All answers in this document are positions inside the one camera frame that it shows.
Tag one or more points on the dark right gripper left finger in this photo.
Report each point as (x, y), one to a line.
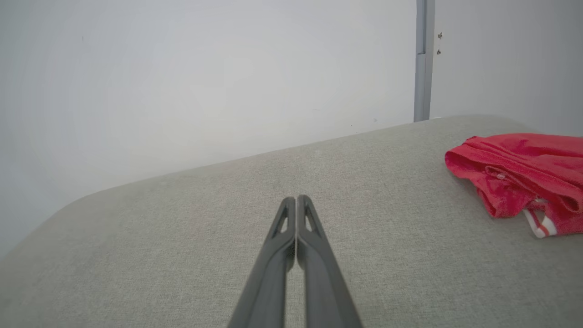
(268, 273)

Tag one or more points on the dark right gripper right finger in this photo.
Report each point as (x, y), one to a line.
(323, 278)

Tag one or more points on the red and white garment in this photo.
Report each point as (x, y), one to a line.
(528, 177)

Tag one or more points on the grey fabric sofa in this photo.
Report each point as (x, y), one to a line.
(182, 255)

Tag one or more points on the grey vertical wall post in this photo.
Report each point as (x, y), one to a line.
(423, 68)

